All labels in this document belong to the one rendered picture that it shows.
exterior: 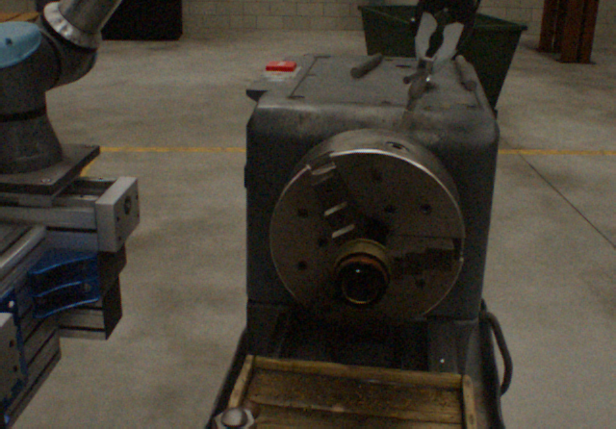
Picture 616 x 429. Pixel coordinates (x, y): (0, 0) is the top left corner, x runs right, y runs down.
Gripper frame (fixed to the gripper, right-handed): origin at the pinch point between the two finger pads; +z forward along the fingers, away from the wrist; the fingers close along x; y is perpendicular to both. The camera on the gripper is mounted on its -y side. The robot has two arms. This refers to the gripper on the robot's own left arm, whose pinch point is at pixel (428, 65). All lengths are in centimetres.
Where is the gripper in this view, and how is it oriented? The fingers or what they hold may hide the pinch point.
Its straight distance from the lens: 116.0
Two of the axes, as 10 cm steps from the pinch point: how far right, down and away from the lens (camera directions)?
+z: -2.6, 8.9, 3.7
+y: 3.6, -2.6, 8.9
